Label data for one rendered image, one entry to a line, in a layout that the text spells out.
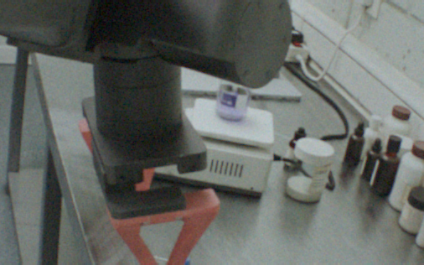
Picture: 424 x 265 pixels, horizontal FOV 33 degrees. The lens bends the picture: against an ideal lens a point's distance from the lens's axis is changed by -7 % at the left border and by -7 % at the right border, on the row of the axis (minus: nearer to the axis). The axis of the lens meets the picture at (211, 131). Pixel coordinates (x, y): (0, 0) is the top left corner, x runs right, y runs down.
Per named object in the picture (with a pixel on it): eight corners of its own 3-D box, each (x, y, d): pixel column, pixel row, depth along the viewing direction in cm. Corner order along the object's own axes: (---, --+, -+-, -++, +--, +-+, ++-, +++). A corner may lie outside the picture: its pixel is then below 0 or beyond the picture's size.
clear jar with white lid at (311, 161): (276, 191, 114) (288, 142, 111) (297, 180, 119) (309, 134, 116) (308, 207, 111) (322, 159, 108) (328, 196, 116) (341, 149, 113)
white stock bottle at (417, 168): (381, 200, 118) (400, 138, 113) (405, 194, 121) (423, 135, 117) (405, 217, 113) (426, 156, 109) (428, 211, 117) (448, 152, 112)
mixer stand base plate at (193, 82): (157, 92, 142) (157, 87, 141) (134, 54, 158) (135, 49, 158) (302, 101, 152) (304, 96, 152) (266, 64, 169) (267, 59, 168)
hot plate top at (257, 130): (188, 133, 108) (189, 127, 108) (194, 102, 119) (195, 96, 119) (272, 149, 108) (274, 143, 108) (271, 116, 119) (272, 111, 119)
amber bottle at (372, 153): (378, 180, 124) (390, 141, 121) (367, 183, 123) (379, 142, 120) (367, 172, 126) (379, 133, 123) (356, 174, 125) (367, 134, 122)
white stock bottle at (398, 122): (403, 158, 135) (417, 109, 131) (400, 168, 130) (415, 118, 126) (376, 149, 136) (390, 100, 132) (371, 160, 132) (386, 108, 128)
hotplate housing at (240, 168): (126, 174, 111) (134, 124, 107) (138, 137, 123) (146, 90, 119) (277, 203, 111) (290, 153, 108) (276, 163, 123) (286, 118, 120)
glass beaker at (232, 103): (254, 122, 115) (265, 72, 112) (233, 131, 111) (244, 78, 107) (221, 107, 118) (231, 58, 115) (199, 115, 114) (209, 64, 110)
